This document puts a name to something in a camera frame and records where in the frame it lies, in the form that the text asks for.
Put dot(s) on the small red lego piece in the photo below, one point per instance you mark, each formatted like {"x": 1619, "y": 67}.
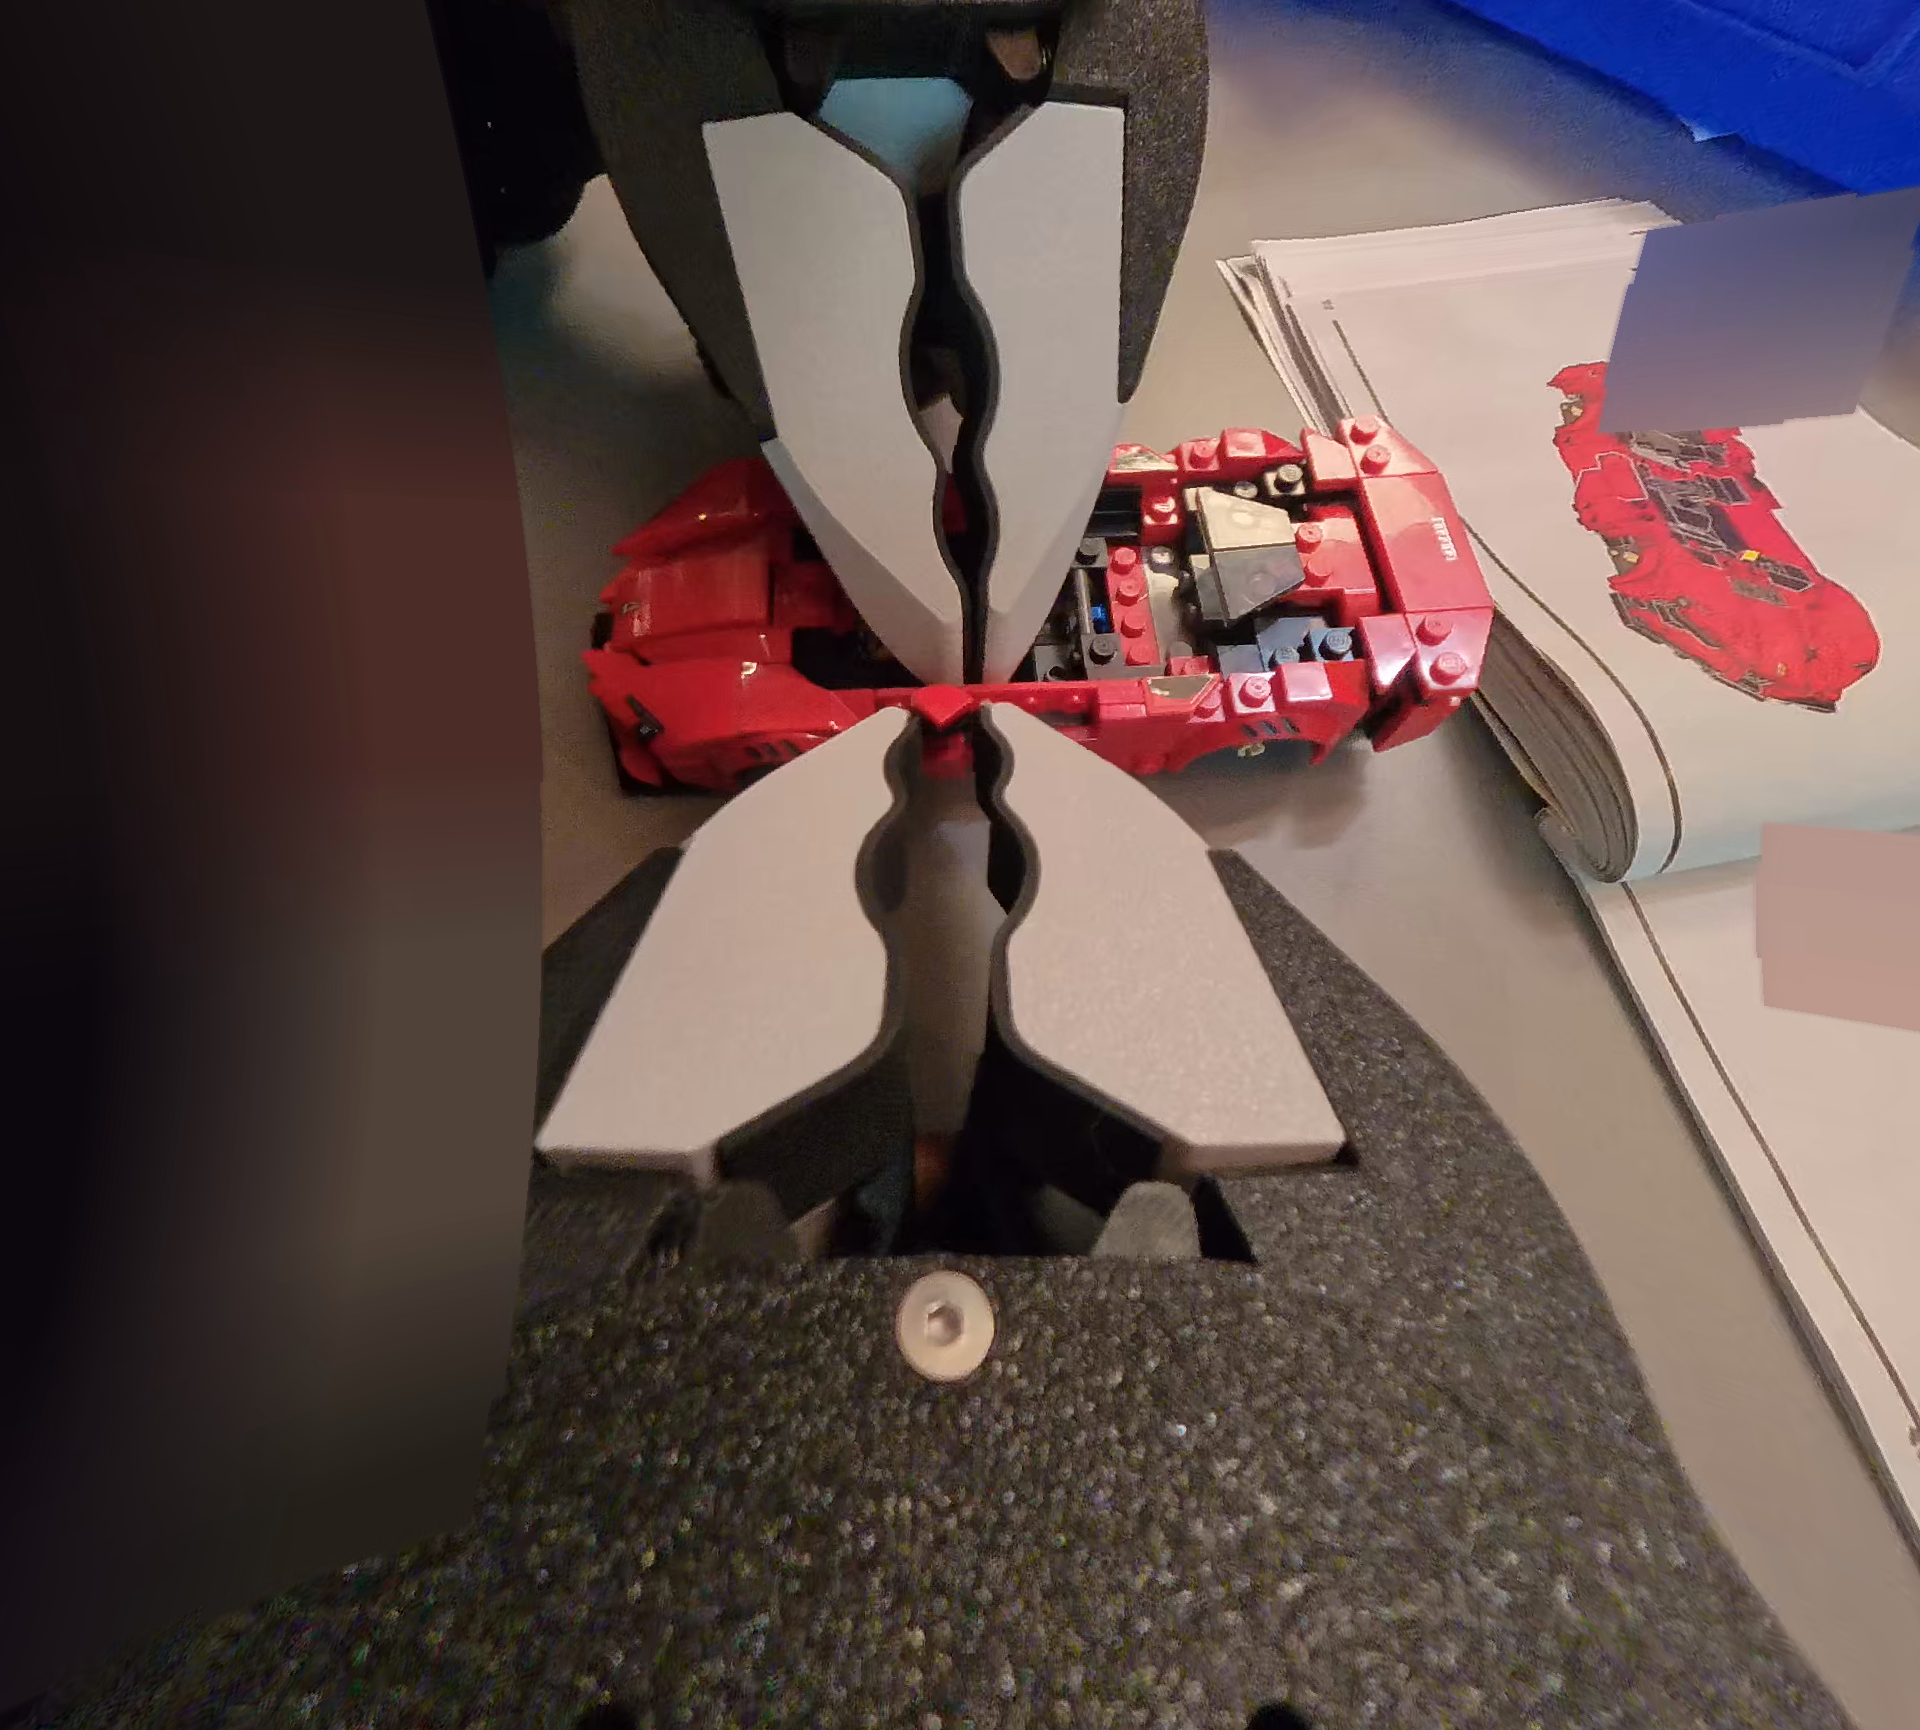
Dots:
{"x": 949, "y": 707}

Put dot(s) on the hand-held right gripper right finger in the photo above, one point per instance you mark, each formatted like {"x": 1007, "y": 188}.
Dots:
{"x": 1154, "y": 996}

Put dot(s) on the red lego car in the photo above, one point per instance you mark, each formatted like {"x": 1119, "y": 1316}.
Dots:
{"x": 1396, "y": 561}

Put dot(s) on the lego instruction booklet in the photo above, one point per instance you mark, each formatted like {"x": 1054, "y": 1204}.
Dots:
{"x": 1440, "y": 381}

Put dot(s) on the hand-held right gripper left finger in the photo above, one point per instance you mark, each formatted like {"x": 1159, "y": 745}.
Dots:
{"x": 736, "y": 996}

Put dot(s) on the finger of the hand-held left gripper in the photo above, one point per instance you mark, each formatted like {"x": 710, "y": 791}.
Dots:
{"x": 1050, "y": 305}
{"x": 817, "y": 305}

